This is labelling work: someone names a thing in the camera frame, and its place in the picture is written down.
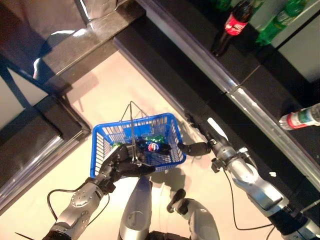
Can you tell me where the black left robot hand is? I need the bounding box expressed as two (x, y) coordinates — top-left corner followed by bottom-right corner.
(96, 143), (156, 187)

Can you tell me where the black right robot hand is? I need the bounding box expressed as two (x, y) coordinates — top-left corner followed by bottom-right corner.
(177, 116), (232, 161)

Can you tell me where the cola bottle blue label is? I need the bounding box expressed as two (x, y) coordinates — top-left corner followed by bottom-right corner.
(136, 138), (172, 157)

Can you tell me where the green soda bottle yellow cap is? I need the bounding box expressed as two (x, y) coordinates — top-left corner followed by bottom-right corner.
(255, 0), (310, 47)
(143, 134), (166, 143)

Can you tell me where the blue plastic shopping basket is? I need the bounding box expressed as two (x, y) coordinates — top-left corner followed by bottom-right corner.
(89, 101), (187, 179)

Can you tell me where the silver left robot leg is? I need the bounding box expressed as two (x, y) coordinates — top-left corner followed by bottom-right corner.
(117, 174), (153, 240)

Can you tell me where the silver robot leg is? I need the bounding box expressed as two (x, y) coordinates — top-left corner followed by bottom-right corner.
(117, 174), (153, 240)
(166, 188), (221, 240)

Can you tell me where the black shelf base plinth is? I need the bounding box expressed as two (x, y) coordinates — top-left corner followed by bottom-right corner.
(112, 14), (320, 221)

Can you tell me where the silver right robot leg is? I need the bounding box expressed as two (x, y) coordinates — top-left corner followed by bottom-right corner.
(166, 188), (221, 240)

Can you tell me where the black display cabinet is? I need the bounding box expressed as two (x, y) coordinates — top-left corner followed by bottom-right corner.
(0, 67), (91, 216)

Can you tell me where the clear water bottle red label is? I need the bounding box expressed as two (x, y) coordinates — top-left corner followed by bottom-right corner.
(278, 102), (320, 131)

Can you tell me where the black robot waist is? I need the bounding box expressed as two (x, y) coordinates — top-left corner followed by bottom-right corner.
(147, 229), (193, 240)

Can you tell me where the cola bottle red label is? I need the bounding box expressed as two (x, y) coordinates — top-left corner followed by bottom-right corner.
(211, 0), (254, 57)

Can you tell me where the brown marble plinth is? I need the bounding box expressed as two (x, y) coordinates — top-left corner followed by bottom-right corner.
(32, 0), (147, 90)

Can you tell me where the pale shelf back panel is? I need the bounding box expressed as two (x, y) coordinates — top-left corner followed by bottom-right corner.
(247, 0), (320, 83)

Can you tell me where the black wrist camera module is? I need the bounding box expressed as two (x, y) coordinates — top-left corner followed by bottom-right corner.
(210, 156), (226, 174)

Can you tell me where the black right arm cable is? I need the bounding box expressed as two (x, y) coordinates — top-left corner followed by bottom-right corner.
(222, 169), (283, 240)

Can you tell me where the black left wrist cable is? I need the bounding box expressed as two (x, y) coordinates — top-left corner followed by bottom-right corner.
(14, 188), (111, 240)

